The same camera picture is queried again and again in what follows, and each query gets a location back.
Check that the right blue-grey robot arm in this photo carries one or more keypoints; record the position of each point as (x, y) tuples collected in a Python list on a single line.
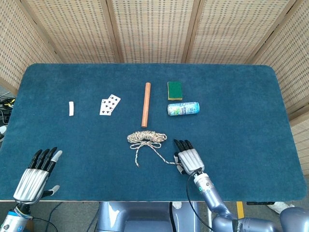
[(210, 193)]

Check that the light blue drink can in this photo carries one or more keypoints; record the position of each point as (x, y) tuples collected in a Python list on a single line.
[(183, 108)]

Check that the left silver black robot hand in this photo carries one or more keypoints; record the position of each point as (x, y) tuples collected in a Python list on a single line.
[(30, 181)]

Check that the brown wooden rod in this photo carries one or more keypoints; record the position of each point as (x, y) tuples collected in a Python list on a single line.
[(146, 106)]

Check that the seven of clubs card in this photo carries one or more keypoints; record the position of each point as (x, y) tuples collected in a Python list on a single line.
[(106, 108)]

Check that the blue felt table cover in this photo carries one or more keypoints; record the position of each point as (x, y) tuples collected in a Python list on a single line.
[(72, 135)]

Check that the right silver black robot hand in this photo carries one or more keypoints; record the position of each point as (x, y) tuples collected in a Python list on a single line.
[(190, 159)]

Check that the flat black bar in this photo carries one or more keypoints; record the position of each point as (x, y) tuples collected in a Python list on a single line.
[(260, 203)]

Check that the blue-grey robot torso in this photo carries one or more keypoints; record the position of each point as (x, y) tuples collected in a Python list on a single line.
[(135, 217)]

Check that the small white curved piece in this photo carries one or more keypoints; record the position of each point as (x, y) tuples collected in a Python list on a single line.
[(71, 108)]

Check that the woven wooden folding screen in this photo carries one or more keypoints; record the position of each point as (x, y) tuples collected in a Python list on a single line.
[(154, 29)]

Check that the green yellow scrub sponge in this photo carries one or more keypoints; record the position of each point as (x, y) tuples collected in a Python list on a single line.
[(174, 90)]

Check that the partly covered clubs card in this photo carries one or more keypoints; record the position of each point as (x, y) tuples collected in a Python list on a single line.
[(116, 98)]

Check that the white floor object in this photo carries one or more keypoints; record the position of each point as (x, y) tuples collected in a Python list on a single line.
[(2, 131)]

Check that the white shoe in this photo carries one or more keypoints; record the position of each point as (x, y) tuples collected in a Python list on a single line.
[(280, 207)]

